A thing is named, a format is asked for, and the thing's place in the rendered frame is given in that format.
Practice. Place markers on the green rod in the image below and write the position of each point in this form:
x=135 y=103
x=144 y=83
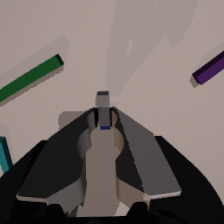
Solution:
x=31 y=76

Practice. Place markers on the purple rod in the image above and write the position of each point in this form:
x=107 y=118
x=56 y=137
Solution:
x=210 y=69

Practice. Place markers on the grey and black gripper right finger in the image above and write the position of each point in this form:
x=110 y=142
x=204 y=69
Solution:
x=151 y=170

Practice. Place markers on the turquoise rod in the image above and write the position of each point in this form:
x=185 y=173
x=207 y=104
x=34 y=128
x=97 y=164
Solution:
x=5 y=157

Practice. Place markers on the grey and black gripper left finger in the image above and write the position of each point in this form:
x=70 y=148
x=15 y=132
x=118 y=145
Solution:
x=52 y=172

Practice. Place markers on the grey rod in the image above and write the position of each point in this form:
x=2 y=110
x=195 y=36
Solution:
x=103 y=108

